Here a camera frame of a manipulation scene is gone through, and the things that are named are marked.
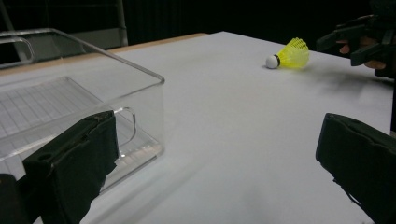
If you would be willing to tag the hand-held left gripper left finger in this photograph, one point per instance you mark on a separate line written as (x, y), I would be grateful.
(74, 161)

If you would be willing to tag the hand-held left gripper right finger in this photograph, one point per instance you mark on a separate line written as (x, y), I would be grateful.
(361, 155)

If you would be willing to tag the yellow shuttlecock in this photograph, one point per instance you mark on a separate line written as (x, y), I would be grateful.
(294, 56)

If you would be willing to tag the clear plastic box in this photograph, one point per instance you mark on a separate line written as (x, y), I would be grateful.
(77, 93)

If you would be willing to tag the dark curtain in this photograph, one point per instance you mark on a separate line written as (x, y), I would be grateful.
(249, 15)

